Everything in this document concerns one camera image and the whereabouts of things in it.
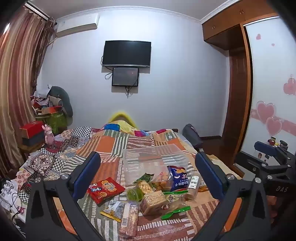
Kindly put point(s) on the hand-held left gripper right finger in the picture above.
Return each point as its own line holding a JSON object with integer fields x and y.
{"x": 210, "y": 177}

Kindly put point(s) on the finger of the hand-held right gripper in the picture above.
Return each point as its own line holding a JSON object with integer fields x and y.
{"x": 248, "y": 162}
{"x": 266, "y": 149}

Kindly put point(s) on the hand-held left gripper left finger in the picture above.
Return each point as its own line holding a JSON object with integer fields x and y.
{"x": 87, "y": 177}

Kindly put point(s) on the red snack packet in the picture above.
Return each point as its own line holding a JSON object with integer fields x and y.
{"x": 105, "y": 190}

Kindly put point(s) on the blue snack bag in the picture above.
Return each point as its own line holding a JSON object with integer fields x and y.
{"x": 179, "y": 179}

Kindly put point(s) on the small grey yellow packet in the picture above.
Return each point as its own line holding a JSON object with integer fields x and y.
{"x": 113, "y": 210}

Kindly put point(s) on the clear orange snack bag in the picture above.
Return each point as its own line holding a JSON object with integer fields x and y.
{"x": 161, "y": 179}

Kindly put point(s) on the green jelly cup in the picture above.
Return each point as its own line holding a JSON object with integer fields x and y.
{"x": 133, "y": 194}

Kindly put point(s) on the beige rice cracker pack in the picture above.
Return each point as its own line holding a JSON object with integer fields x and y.
{"x": 153, "y": 202}

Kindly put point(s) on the clear plastic container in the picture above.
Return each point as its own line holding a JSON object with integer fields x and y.
{"x": 148, "y": 160}

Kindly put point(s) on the small colourful toy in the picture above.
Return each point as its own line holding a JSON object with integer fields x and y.
{"x": 272, "y": 141}

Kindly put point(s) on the green label biscuit tube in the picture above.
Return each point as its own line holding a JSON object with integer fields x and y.
{"x": 191, "y": 187}

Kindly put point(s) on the dark chair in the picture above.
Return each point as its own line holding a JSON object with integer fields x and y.
{"x": 192, "y": 136}

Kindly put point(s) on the green pea packet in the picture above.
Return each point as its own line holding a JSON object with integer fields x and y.
{"x": 143, "y": 178}

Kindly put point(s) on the pink plush toy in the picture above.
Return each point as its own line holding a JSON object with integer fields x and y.
{"x": 48, "y": 136}

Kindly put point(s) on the yellow corn puff packet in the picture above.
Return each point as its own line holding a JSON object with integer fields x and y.
{"x": 145, "y": 187}

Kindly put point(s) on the long pink wafer pack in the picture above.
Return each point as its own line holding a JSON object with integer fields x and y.
{"x": 129, "y": 220}

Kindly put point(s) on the yellow colourful blanket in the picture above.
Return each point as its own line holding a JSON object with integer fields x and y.
{"x": 124, "y": 126}

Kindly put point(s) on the wooden door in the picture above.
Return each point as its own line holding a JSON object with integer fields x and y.
{"x": 237, "y": 92}

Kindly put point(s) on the dark box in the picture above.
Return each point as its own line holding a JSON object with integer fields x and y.
{"x": 33, "y": 140}

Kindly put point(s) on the white heart sliding door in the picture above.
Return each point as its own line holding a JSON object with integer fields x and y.
{"x": 268, "y": 81}

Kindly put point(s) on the red box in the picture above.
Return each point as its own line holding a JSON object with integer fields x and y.
{"x": 32, "y": 128}

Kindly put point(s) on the clutter pile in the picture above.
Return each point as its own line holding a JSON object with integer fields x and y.
{"x": 44, "y": 104}

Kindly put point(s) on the striped brown curtain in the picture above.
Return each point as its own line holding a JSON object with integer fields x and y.
{"x": 18, "y": 81}

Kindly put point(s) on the wooden wardrobe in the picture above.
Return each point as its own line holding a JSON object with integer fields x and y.
{"x": 222, "y": 25}

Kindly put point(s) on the white air conditioner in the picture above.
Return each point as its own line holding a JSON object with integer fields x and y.
{"x": 76, "y": 24}

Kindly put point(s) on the small black wall monitor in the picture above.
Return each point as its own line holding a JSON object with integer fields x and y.
{"x": 125, "y": 76}

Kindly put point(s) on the black wall television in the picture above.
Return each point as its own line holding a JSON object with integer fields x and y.
{"x": 126, "y": 53}

